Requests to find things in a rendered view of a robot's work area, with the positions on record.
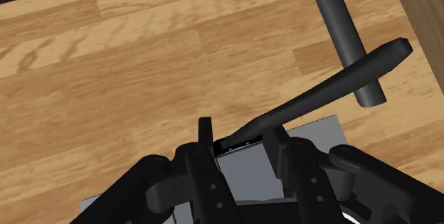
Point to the brown wooden furniture panel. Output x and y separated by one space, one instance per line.
425 15

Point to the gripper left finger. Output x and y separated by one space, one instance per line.
203 181

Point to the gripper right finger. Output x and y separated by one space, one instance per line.
312 185

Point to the black cylinder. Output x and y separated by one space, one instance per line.
338 22

